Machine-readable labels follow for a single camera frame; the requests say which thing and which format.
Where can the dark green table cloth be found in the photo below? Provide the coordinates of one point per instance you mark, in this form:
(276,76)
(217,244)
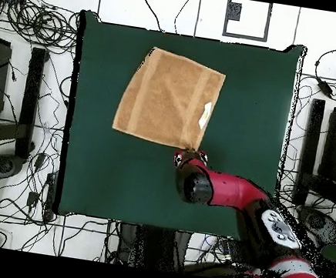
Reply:
(104,167)

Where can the grey square frame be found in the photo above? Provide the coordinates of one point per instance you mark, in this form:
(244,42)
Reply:
(233,11)

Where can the tan terry towel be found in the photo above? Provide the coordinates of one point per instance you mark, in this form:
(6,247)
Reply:
(167,98)

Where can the black power adapter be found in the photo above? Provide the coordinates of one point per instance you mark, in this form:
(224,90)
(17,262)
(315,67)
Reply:
(325,87)

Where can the black power strip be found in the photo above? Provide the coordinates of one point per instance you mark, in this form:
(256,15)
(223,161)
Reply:
(50,193)

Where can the black stand bar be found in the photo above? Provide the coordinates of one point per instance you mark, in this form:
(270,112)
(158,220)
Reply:
(310,144)
(32,93)

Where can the small black adapter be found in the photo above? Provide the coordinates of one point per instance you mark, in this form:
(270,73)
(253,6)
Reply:
(32,199)

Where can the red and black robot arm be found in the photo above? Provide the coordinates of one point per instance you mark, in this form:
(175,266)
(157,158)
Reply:
(232,189)

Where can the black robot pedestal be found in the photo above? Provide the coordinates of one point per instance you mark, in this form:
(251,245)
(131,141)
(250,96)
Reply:
(152,245)

